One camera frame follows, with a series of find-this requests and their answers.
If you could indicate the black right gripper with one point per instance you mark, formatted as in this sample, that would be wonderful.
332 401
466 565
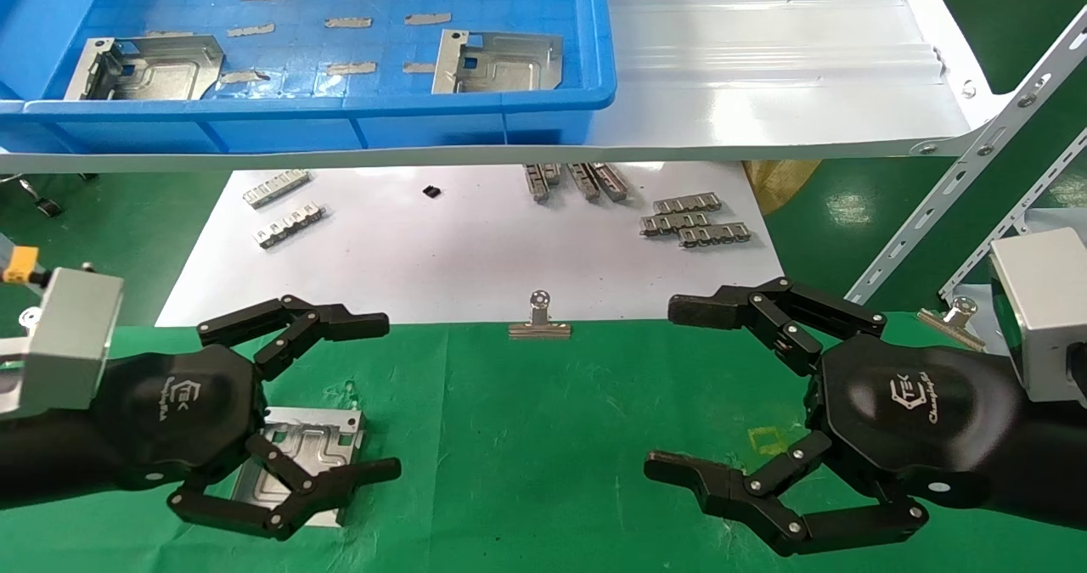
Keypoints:
917 420

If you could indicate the yellow-brown bag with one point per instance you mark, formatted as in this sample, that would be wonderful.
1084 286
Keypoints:
777 184

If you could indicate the sheet metal bracket part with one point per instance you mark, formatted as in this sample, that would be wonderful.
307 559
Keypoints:
170 68
327 437
509 68

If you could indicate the white perforated angle rail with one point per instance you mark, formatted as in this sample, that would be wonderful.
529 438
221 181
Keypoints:
1010 225
960 174

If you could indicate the white paper sheet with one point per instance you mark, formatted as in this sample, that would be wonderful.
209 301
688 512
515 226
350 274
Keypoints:
442 259

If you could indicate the white metal shelf panel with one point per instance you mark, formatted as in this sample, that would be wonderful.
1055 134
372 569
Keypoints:
764 64

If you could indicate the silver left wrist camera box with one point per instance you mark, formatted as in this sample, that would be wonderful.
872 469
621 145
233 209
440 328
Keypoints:
68 344

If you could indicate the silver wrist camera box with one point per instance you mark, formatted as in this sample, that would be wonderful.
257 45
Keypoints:
68 344
1044 310

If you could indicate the metal caster foot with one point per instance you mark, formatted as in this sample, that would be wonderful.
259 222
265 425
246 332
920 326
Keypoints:
44 204

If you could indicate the small metal clip strip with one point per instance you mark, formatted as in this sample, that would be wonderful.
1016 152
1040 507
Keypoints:
583 181
715 234
671 223
276 188
611 181
688 203
290 225
537 181

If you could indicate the green cloth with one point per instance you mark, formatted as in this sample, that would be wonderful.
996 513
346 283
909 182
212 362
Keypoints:
526 446

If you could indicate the blue plastic bin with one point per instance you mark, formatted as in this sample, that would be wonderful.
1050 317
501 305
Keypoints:
526 123

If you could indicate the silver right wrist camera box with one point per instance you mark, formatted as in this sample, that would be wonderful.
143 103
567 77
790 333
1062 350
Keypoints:
1044 310

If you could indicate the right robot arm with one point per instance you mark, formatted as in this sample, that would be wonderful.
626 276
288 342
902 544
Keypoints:
1049 463

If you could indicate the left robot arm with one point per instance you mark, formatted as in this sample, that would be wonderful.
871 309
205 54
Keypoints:
51 458

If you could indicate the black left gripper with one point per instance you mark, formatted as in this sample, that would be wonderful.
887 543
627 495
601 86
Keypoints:
178 412

